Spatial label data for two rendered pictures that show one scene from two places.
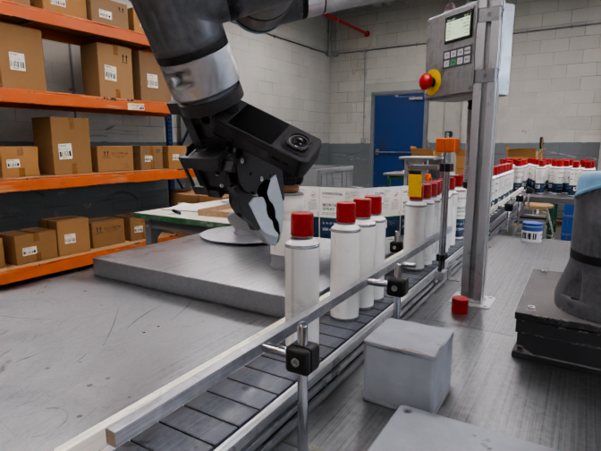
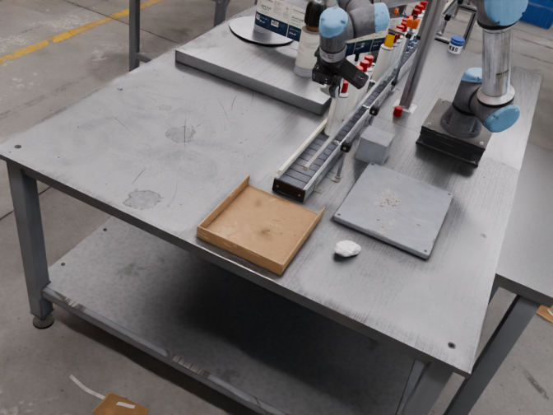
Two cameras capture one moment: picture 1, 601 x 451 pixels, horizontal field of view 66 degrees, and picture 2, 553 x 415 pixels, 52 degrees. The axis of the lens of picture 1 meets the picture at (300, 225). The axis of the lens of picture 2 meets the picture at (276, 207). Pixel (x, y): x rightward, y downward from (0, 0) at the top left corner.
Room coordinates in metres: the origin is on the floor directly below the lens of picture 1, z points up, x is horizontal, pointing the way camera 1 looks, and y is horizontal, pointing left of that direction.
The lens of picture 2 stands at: (-1.03, 0.52, 1.89)
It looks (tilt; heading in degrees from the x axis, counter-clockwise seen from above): 38 degrees down; 347
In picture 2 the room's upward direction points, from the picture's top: 12 degrees clockwise
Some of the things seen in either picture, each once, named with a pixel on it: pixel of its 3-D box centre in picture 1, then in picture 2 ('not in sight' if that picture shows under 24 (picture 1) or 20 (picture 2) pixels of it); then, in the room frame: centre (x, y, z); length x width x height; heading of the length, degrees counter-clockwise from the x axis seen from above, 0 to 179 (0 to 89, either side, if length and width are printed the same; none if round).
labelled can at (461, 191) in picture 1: (456, 207); (409, 30); (1.48, -0.50, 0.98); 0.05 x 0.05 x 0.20
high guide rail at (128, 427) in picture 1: (373, 275); (362, 100); (0.79, -0.13, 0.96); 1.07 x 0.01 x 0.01; 149
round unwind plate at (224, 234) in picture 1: (247, 234); (262, 30); (1.52, 0.18, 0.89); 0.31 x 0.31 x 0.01
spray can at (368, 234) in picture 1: (360, 253); (357, 86); (0.84, -0.11, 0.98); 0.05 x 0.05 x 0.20
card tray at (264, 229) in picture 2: not in sight; (263, 221); (0.21, 0.27, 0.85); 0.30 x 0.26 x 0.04; 149
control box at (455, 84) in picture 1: (465, 55); not in sight; (1.11, -0.37, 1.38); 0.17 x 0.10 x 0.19; 24
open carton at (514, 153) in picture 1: (524, 161); not in sight; (6.03, -2.88, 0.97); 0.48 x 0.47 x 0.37; 150
